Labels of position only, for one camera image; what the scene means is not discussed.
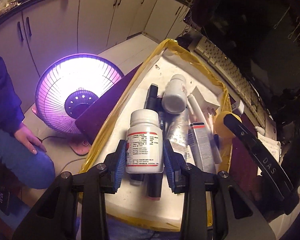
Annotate white lip balm stick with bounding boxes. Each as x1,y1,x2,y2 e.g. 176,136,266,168
187,94,222,164

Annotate white red striped box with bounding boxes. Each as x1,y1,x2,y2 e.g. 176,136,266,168
188,122,216,174

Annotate black marker pen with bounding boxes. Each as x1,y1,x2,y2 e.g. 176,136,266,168
129,83,167,202

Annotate silver hand cream tube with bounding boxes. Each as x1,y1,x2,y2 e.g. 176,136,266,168
166,108,189,161

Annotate white pill bottle red label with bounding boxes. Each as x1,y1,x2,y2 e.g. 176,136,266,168
126,109,164,174

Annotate white pill bottle green label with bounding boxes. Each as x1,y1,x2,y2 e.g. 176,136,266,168
161,74,187,114

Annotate white power adapter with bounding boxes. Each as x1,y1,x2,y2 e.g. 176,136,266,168
231,100,244,116

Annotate small white plug cube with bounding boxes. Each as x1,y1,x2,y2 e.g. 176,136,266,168
192,86,220,112

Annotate person's hand on knee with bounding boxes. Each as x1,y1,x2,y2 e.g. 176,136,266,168
13,122,46,154

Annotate white lined notebook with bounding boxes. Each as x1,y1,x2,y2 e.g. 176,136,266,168
257,132,281,163

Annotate small white dropper bottle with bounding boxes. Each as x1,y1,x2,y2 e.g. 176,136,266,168
255,126,265,135

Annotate yellow taped foam tray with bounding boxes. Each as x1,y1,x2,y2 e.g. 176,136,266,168
81,39,231,232

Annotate beige computer keyboard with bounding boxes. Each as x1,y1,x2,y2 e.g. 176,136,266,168
189,36,267,128

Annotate electric fan heater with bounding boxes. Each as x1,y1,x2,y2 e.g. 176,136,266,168
32,53,124,156

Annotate monitor with maroon cloth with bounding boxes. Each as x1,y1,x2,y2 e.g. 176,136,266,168
191,0,300,95

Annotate lower kitchen cabinets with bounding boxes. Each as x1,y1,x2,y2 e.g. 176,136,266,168
0,0,187,111

